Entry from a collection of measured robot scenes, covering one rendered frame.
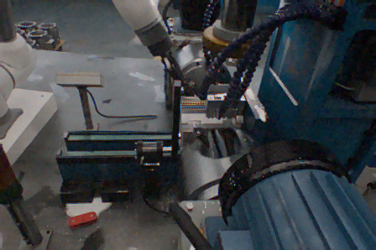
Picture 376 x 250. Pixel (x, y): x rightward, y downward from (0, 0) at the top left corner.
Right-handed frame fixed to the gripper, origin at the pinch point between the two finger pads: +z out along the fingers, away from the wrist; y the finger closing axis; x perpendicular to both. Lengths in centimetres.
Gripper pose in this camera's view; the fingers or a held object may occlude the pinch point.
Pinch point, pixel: (186, 90)
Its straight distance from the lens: 95.0
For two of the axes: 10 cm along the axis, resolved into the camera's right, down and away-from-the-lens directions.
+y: -0.8, -6.1, 7.9
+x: -8.9, 4.0, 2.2
